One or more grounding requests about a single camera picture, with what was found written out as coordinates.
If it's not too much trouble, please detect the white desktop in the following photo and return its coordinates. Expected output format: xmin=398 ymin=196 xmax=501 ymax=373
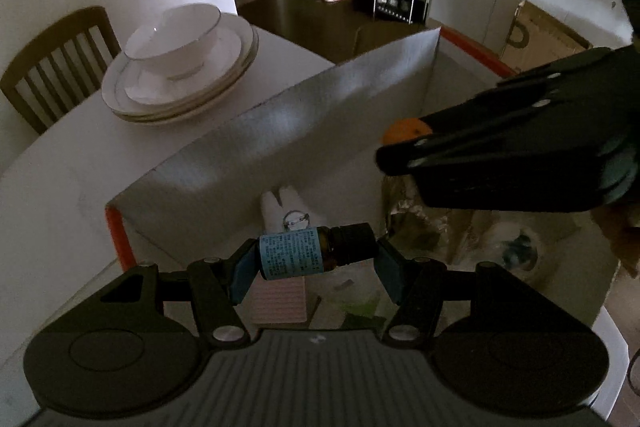
xmin=0 ymin=24 xmax=337 ymax=370

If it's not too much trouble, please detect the white porcelain bowl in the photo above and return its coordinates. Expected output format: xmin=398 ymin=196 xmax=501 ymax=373
xmin=123 ymin=3 xmax=223 ymax=82

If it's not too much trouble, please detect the crumpled foil wrapper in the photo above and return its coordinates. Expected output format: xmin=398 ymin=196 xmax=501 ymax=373
xmin=382 ymin=177 xmax=482 ymax=259

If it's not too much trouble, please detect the red box with white inside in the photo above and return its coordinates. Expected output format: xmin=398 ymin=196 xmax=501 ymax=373
xmin=104 ymin=27 xmax=633 ymax=340

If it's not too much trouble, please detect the fish print plastic bag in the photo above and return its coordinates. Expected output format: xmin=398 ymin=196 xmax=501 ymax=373
xmin=310 ymin=277 xmax=397 ymax=331

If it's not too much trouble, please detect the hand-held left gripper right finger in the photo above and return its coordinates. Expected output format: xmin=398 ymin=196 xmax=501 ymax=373
xmin=376 ymin=237 xmax=544 ymax=350

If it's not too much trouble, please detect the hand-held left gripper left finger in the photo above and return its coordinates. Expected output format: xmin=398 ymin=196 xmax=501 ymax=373
xmin=102 ymin=238 xmax=262 ymax=349

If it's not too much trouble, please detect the brown cardboard box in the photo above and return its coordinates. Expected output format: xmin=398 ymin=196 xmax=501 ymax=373
xmin=500 ymin=1 xmax=592 ymax=74

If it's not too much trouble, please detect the pink notepad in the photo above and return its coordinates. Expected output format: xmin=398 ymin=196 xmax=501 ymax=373
xmin=251 ymin=279 xmax=307 ymax=324

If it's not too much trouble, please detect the brown bottle with blue label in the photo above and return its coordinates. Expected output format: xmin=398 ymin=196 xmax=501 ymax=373
xmin=257 ymin=223 xmax=380 ymax=282

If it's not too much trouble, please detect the orange fruit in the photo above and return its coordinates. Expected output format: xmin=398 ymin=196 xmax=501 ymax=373
xmin=382 ymin=118 xmax=434 ymax=146

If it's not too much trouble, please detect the brown wooden chair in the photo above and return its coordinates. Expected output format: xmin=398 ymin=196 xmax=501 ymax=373
xmin=0 ymin=6 xmax=122 ymax=136

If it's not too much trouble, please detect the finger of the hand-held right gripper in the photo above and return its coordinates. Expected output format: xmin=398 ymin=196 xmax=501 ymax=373
xmin=375 ymin=116 xmax=617 ymax=176
xmin=422 ymin=48 xmax=627 ymax=138

